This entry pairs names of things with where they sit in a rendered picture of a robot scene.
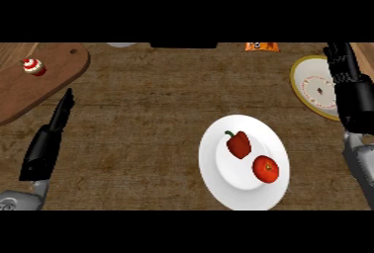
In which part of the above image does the red bell pepper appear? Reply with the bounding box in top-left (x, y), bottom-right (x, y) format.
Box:
top-left (223, 129), bottom-right (253, 160)

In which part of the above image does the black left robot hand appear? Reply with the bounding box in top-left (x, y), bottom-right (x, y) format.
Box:
top-left (18, 87), bottom-right (75, 182)

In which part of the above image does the brown wooden cutting board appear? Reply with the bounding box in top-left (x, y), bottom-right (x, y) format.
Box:
top-left (0, 42), bottom-right (92, 127)

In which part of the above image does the white bowl with yellow rim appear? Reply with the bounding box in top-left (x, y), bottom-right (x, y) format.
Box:
top-left (290, 54), bottom-right (342, 122)

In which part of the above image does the grey round object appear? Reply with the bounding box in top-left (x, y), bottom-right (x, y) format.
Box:
top-left (105, 42), bottom-right (139, 48)

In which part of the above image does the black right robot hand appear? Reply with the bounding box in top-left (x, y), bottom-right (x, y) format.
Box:
top-left (322, 42), bottom-right (374, 135)

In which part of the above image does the white plate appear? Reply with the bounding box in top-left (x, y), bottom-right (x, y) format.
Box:
top-left (197, 114), bottom-right (291, 211)

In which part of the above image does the red tomato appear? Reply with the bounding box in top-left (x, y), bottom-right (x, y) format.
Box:
top-left (251, 155), bottom-right (281, 184)

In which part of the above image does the orange packet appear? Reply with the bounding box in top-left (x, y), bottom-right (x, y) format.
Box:
top-left (244, 42), bottom-right (282, 52)

